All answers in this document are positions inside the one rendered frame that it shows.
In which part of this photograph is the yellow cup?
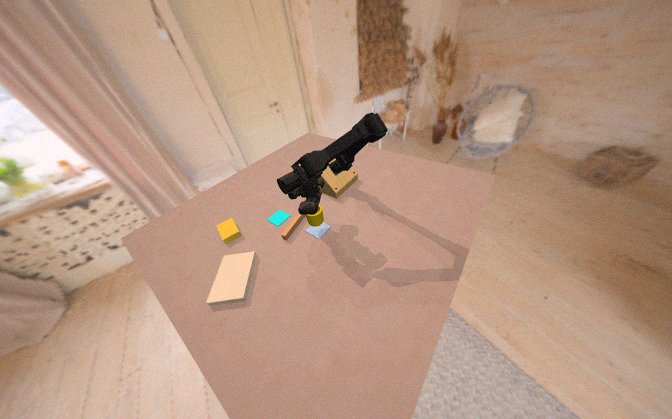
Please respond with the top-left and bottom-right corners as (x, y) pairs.
(306, 205), (324, 226)

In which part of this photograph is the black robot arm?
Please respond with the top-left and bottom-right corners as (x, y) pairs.
(277, 112), (387, 199)

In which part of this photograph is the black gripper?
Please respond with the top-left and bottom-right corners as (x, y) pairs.
(298, 178), (324, 215)

